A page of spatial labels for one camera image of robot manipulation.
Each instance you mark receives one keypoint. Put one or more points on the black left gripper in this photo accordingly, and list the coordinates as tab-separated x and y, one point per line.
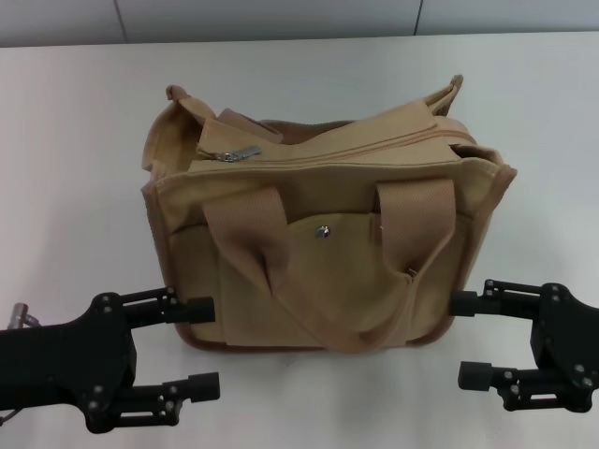
61	360

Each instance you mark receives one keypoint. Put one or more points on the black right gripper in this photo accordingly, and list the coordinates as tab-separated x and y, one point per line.
571	337

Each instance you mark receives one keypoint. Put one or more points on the khaki canvas food bag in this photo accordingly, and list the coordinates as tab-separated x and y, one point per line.
327	290

